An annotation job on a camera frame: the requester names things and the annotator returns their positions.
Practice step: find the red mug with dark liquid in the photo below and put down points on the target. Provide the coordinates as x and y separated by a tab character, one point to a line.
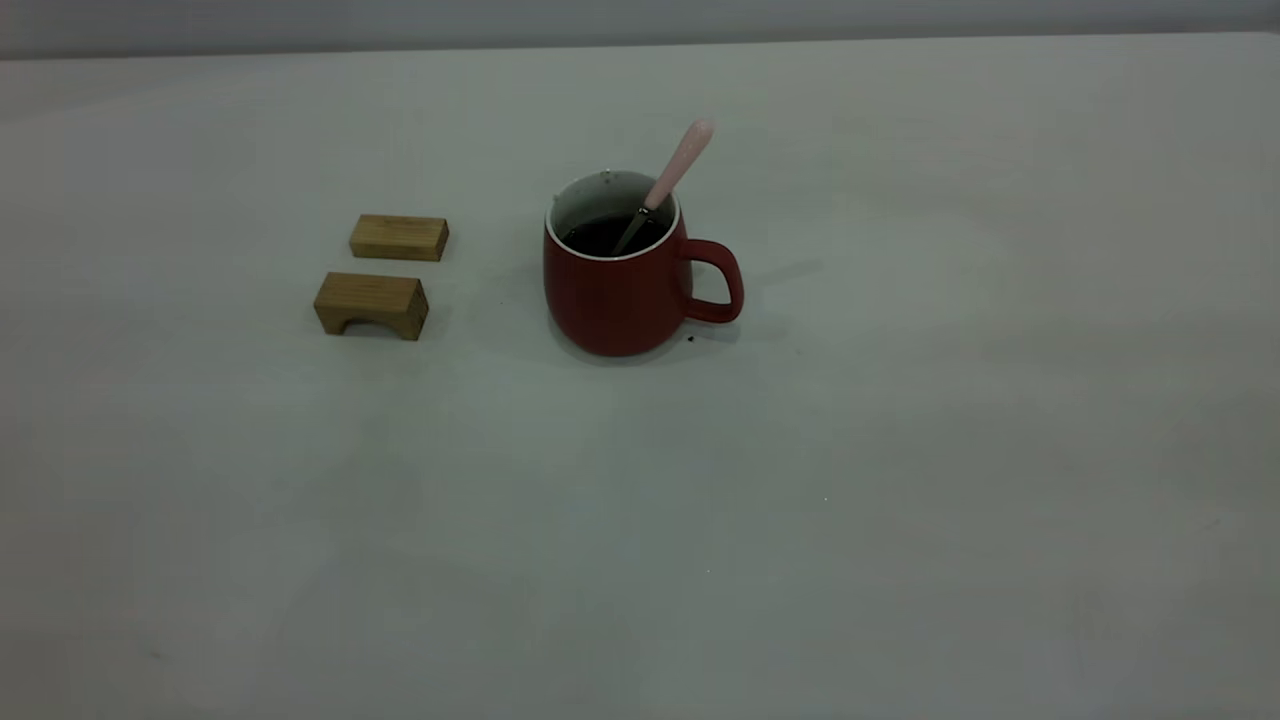
620	305

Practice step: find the flat wooden block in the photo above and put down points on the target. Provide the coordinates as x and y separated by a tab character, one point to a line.
400	238

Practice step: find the arched wooden block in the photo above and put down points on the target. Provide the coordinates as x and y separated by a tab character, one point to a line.
370	298

